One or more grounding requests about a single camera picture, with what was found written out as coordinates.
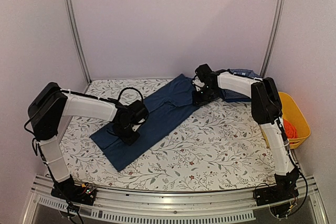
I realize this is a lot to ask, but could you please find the floral patterned table cloth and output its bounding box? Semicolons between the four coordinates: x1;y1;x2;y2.
52;78;296;192

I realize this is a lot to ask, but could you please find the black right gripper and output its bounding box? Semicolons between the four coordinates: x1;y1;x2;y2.
192;84;217;105

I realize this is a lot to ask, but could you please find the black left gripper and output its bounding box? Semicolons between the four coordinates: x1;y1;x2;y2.
113;124;141;147

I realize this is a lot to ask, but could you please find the aluminium frame post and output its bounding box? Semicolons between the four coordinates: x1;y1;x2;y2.
64;0;92;84
260;0;285;77

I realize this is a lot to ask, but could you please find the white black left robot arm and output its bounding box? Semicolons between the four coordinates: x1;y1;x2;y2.
24;82;149;200

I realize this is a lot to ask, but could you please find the blue checkered button shirt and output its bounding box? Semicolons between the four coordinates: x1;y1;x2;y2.
217;69;262;102

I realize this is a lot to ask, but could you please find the aluminium front rail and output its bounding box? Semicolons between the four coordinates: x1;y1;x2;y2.
22;175;329;223

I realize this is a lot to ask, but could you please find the orange garment in basket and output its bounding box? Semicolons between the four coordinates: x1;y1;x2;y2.
283;119;298;139

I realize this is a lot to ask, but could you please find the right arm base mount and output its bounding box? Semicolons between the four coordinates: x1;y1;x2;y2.
253;183;299;219

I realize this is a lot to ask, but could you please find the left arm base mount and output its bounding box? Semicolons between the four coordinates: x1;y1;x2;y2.
51;178;97;206

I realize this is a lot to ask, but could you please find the left aluminium frame post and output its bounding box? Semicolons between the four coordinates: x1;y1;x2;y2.
64;0;92;84

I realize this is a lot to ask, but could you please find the right aluminium frame post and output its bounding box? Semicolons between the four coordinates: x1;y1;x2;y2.
260;0;285;77

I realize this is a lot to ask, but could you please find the yellow plastic laundry basket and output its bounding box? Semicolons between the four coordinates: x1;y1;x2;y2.
262;92;311;150

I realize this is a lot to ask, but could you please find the grey blue garment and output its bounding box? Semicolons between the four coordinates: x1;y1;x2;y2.
90;74;198;172

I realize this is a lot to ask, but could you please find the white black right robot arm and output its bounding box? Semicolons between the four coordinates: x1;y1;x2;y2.
192;64;299;201

